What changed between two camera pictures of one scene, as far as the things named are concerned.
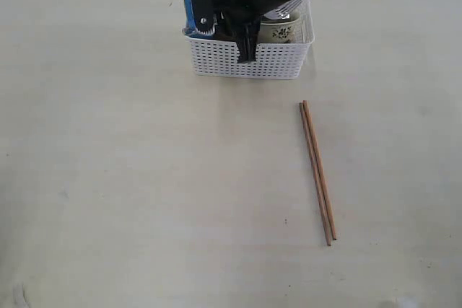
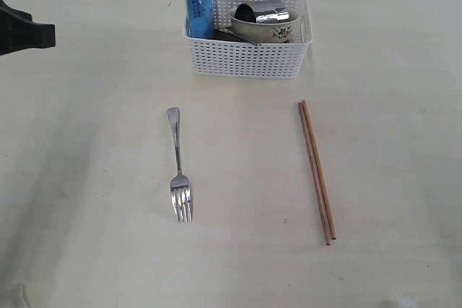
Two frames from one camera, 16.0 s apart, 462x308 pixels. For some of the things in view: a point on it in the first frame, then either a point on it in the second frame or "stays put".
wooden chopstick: x=315 y=173 stays put
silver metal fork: x=284 y=11 to x=180 y=187
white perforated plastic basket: x=210 y=57 stays put
